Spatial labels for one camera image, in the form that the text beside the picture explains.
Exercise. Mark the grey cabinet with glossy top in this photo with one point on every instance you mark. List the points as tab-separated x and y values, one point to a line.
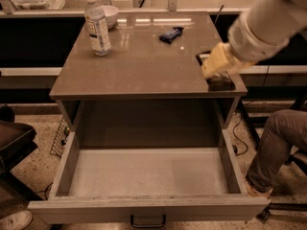
146	93

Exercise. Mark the wire mesh basket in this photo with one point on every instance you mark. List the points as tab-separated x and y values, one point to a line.
60	139

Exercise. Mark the white shoe at bottom left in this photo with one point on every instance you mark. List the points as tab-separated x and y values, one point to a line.
16	221

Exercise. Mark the dark chair at left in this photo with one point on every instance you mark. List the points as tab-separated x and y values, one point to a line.
16	143

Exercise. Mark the open grey top drawer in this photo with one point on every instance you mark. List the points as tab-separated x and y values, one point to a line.
184	184

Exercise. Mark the dark chocolate rxbar wrapper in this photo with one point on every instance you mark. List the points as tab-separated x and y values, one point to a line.
219	82

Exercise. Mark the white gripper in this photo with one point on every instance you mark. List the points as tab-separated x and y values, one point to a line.
252	39

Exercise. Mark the clear plastic water bottle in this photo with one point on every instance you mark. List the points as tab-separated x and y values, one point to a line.
95	21

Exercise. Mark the white ceramic bowl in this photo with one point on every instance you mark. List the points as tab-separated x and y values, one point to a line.
111	13

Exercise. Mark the blue snack bar wrapper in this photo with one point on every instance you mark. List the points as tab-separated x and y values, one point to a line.
171	35

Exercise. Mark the black drawer handle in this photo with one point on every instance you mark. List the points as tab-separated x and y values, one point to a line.
147	222

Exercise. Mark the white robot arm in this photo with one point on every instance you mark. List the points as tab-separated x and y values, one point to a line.
257	34

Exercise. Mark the seated person in grey trousers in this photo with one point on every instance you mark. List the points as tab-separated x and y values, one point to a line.
283	129

